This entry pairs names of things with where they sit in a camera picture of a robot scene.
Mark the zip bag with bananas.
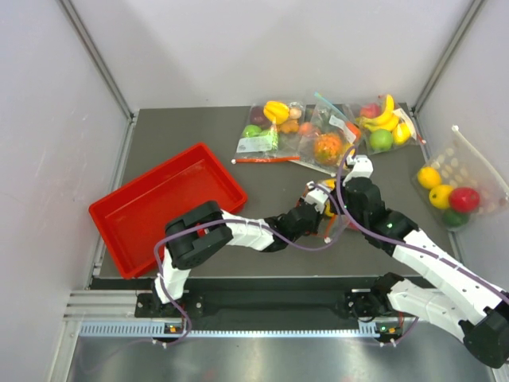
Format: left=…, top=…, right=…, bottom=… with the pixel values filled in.
left=301, top=179, right=351, bottom=244

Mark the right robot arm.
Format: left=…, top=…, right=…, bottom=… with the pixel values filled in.
left=336, top=177, right=508, bottom=368

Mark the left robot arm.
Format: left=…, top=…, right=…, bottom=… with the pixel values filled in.
left=152, top=195, right=328, bottom=316

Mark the red fake dragon fruit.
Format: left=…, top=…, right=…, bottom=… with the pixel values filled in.
left=347, top=222, right=359, bottom=232

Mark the zip bag with orange fruit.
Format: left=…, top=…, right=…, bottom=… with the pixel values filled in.
left=295, top=92, right=362, bottom=175

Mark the zip bag with green fruit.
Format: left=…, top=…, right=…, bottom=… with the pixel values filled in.
left=232, top=99, right=305, bottom=164

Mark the zip bag with banana apple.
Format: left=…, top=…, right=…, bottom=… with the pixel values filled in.
left=351, top=93, right=426, bottom=155

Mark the zip bag with lemons tomato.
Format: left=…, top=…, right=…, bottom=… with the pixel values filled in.
left=412, top=125, right=508, bottom=232

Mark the red plastic tray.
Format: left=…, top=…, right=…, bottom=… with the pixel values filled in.
left=88, top=142, right=247, bottom=279

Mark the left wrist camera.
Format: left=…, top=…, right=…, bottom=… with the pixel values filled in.
left=303, top=181, right=332, bottom=213

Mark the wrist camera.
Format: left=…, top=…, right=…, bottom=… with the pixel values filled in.
left=303, top=181, right=332, bottom=213
left=343, top=155, right=374, bottom=186

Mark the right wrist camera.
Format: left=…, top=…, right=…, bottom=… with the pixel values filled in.
left=343, top=155, right=374, bottom=186

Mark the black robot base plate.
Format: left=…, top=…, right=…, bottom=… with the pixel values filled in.
left=134, top=278, right=402, bottom=322

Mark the perforated cable duct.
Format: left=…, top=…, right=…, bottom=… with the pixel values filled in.
left=78, top=318, right=403, bottom=339

